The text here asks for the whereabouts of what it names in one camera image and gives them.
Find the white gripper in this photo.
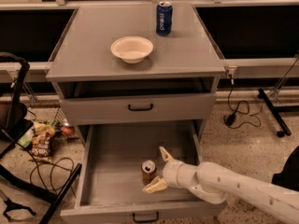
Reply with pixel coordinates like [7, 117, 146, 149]
[142, 147, 199, 193]

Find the orange soda can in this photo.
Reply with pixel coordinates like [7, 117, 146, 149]
[141, 160, 156, 185]

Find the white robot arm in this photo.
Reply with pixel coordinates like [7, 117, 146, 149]
[143, 147, 299, 224]

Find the open grey lower drawer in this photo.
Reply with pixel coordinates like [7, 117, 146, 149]
[61, 120, 226, 224]

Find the closed grey upper drawer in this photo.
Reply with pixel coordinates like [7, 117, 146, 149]
[60, 93, 216, 125]

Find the grey drawer cabinet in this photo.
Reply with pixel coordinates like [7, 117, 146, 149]
[47, 3, 224, 140]

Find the red can on floor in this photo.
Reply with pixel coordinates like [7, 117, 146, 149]
[61, 123, 75, 136]

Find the blue Pepsi can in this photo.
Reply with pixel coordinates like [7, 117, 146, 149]
[156, 1, 173, 35]

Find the white paper bowl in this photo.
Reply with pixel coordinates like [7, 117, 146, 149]
[110, 36, 153, 63]

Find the brown chip bag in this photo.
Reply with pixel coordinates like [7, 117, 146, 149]
[31, 122, 56, 163]

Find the black stand leg right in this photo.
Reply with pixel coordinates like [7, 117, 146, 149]
[258, 89, 292, 137]

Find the green snack bag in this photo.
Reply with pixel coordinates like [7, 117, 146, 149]
[19, 122, 56, 147]

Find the black power adapter cable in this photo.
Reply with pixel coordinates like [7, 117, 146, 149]
[222, 75, 262, 130]

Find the black cable on floor left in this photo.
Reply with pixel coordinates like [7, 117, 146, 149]
[15, 109, 78, 198]

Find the black stand frame left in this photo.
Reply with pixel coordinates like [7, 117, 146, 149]
[0, 52, 81, 224]

